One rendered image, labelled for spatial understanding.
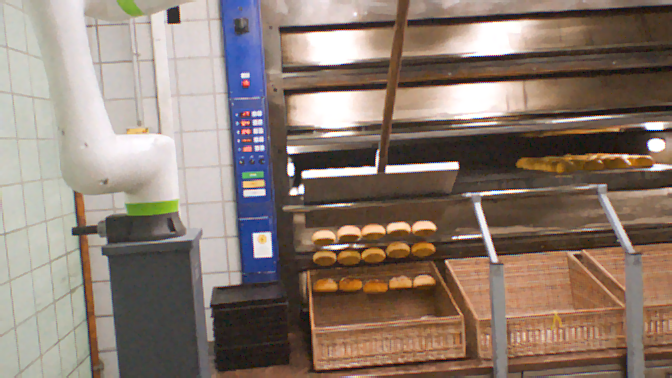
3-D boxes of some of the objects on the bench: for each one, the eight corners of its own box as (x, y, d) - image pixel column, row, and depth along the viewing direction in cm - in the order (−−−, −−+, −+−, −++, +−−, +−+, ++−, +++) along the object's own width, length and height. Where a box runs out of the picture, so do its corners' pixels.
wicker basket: (445, 321, 263) (442, 259, 261) (570, 311, 266) (568, 249, 264) (477, 361, 215) (473, 286, 212) (630, 349, 218) (628, 274, 215)
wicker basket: (309, 332, 260) (304, 269, 259) (436, 321, 264) (433, 259, 263) (312, 372, 212) (307, 295, 210) (468, 358, 216) (464, 282, 214)
